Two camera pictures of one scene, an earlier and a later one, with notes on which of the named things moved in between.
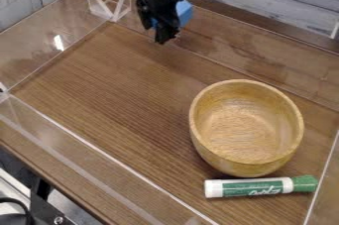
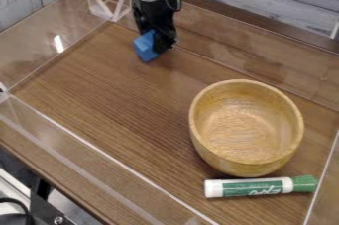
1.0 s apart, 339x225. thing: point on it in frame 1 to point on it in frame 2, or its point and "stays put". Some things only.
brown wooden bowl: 246,126 stays put
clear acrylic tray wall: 208,131 stays put
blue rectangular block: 184,12 to 144,48
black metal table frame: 43,212 stays put
